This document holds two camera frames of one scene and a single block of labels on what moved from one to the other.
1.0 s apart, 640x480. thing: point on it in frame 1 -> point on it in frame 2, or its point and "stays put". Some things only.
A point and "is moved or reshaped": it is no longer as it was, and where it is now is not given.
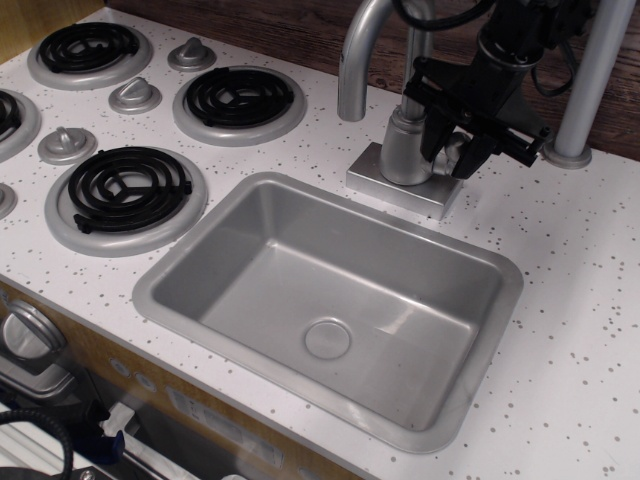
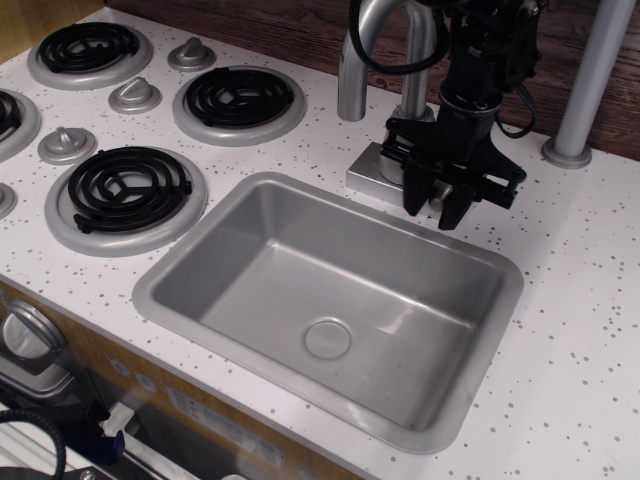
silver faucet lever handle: x=446 y=159 is moved or reshaped
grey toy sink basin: x=344 y=310 stays put
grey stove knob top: x=194 y=55 stays put
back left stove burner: x=86 y=55 stays put
